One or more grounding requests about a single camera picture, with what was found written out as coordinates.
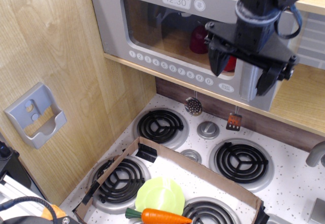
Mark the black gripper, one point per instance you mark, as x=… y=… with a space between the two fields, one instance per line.
x=256 y=40

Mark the silver microwave door handle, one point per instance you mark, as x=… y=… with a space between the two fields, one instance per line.
x=249 y=80

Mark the grey toy microwave door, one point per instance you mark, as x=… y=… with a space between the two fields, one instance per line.
x=156 y=34

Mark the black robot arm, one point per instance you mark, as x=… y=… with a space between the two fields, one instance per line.
x=264 y=7

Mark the red toy pepper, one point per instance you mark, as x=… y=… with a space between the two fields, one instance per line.
x=231 y=64

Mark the dark red toy fruit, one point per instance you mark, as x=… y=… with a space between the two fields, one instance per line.
x=197 y=40

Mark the orange toy spatula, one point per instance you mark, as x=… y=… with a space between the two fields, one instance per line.
x=234 y=120

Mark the silver toy strainer spoon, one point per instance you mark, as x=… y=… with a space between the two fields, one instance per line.
x=193 y=106

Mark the large grey stove knob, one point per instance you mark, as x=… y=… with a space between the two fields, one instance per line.
x=208 y=130

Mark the back right black burner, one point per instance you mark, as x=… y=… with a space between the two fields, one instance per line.
x=241 y=163

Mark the black burner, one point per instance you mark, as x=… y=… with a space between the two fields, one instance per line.
x=159 y=126
x=207 y=212
x=122 y=185
x=241 y=163

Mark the small grey stove knob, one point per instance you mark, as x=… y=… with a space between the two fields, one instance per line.
x=192 y=155

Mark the back left black burner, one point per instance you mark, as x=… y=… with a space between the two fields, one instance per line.
x=159 y=126

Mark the grey sink faucet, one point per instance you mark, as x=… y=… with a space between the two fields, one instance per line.
x=316 y=155

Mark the front right black burner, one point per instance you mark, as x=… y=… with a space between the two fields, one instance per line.
x=207 y=212

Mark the light green toy plate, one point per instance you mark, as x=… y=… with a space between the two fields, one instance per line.
x=160 y=193

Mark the grey sink basin corner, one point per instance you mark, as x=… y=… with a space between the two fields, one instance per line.
x=317 y=213

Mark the front left black burner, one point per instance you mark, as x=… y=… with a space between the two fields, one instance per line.
x=122 y=185

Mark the orange toy carrot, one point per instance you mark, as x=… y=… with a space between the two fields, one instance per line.
x=154 y=216

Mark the brown cardboard tray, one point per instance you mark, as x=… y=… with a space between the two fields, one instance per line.
x=197 y=182

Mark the black device at left edge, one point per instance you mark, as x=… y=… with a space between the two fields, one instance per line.
x=11 y=166

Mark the grey wall phone holder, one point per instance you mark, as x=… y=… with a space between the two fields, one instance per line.
x=29 y=108

